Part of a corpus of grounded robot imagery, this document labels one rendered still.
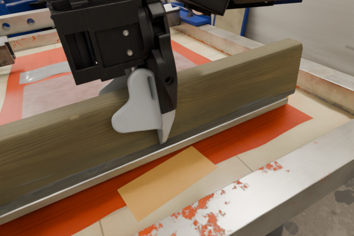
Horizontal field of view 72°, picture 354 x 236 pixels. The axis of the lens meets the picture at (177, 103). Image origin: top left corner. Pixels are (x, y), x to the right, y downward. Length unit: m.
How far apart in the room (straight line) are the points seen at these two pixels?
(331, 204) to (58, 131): 1.45
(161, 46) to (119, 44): 0.03
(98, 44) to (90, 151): 0.11
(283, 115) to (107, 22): 0.28
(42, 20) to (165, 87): 0.74
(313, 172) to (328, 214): 1.26
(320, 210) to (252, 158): 1.22
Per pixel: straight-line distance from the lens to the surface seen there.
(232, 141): 0.33
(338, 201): 1.58
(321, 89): 0.43
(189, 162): 0.30
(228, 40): 0.56
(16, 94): 0.58
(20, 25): 0.91
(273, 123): 0.36
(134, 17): 0.19
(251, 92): 0.32
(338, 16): 2.50
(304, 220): 1.45
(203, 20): 0.69
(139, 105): 0.22
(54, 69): 0.63
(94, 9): 0.19
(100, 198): 0.29
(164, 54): 0.20
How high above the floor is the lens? 1.17
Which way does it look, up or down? 33 degrees down
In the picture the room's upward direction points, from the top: 6 degrees counter-clockwise
